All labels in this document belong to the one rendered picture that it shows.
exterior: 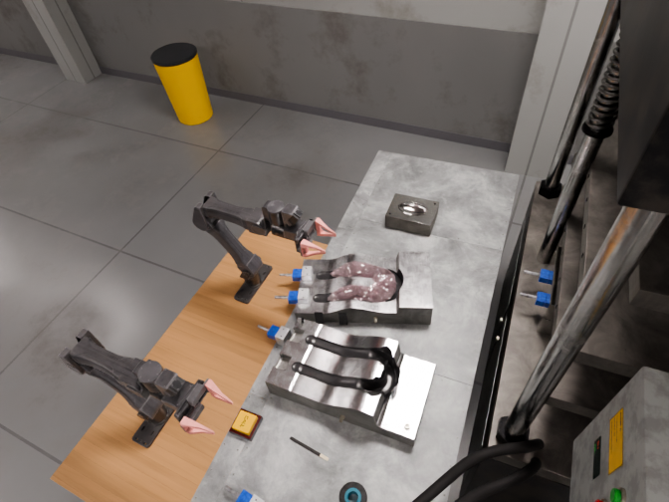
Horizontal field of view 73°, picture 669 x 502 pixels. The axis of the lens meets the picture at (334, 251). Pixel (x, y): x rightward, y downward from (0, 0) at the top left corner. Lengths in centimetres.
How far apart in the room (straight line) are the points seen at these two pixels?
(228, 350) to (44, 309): 190
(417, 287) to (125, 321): 196
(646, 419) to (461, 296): 99
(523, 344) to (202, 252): 218
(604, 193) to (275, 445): 126
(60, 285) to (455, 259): 259
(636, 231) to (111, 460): 155
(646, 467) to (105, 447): 148
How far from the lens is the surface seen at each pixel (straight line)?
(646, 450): 93
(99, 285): 336
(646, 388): 98
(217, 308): 187
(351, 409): 144
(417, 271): 172
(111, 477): 172
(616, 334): 125
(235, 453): 159
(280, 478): 153
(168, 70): 421
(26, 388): 315
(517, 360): 173
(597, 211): 151
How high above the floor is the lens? 226
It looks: 49 degrees down
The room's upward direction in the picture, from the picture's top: 7 degrees counter-clockwise
